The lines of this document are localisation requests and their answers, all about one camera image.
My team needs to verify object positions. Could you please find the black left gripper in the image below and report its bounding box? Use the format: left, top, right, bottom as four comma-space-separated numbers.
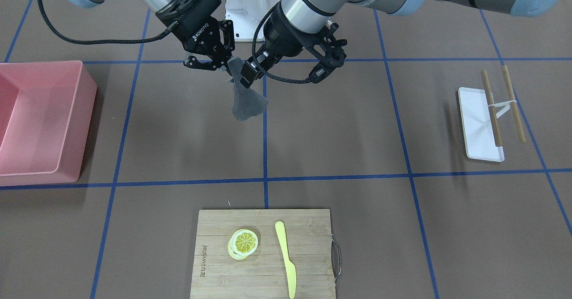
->
295, 20, 347, 84

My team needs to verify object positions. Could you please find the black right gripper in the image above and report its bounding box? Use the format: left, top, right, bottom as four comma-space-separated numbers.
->
155, 0, 235, 71

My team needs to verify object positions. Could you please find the grey cleaning cloth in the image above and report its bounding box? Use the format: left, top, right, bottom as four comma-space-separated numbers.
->
227, 56, 268, 121

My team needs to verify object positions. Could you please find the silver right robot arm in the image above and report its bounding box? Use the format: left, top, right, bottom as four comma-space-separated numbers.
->
68, 0, 235, 71

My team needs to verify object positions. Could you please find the pink plastic bin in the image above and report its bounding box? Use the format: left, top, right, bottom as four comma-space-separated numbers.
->
0, 60, 97, 187

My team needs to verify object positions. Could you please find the lemon slice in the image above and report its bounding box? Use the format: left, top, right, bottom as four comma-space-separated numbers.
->
227, 228, 259, 260

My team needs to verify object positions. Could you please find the yellow plastic knife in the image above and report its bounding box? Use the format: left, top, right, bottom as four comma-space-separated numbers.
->
274, 220, 298, 299

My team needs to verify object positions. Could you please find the bamboo cutting board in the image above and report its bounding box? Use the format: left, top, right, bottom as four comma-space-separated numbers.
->
189, 209, 336, 299

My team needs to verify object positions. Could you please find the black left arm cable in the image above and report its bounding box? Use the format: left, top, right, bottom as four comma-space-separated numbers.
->
252, 2, 320, 84

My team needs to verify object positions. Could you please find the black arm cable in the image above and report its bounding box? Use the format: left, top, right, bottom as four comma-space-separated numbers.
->
36, 0, 179, 45
252, 2, 320, 84

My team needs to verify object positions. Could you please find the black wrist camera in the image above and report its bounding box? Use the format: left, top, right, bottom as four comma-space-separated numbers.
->
240, 49, 283, 88

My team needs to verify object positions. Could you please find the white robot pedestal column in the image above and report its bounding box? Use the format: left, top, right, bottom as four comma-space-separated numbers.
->
225, 0, 280, 42

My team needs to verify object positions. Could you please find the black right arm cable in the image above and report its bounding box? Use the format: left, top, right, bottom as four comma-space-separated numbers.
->
36, 0, 179, 45

